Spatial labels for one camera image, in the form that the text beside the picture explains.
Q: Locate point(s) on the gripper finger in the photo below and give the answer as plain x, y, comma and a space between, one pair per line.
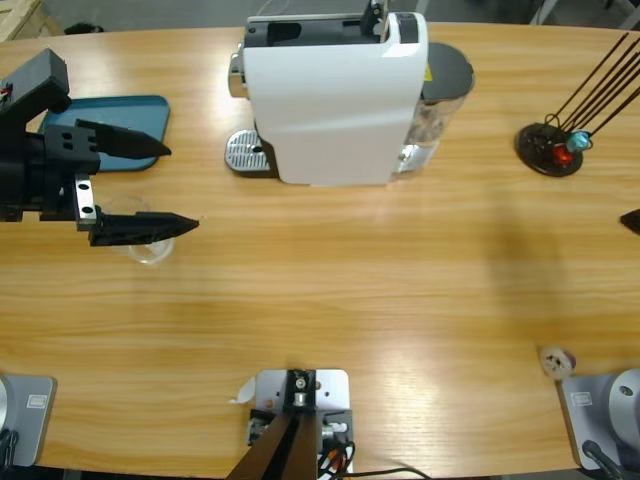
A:
634, 220

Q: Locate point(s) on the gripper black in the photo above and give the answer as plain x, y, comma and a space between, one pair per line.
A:
45, 180

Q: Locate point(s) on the purple coffee capsule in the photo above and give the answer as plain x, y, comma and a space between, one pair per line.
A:
555, 360

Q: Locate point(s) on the white capsule coffee machine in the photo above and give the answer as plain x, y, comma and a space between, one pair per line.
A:
325, 115

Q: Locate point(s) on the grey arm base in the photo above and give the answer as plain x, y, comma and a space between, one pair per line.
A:
585, 415
30, 420

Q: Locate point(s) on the teal coffee capsule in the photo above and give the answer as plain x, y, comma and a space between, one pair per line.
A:
579, 141

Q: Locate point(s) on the red coffee capsule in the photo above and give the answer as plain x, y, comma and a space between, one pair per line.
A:
562, 156

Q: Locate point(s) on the clear glass cup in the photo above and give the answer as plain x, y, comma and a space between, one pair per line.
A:
155, 250

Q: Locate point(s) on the teal plastic tray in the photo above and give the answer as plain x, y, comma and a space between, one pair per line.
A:
130, 112

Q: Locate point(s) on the black bundle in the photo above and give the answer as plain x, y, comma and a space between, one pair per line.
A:
85, 28

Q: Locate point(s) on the white tape scrap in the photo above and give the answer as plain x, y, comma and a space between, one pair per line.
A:
245, 392

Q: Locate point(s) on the clear water tank black lid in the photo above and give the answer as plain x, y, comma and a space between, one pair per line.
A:
447, 70

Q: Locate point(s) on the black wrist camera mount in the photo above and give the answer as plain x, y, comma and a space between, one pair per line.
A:
35, 85

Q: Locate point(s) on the white camera mount dark post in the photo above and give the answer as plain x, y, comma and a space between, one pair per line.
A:
330, 390

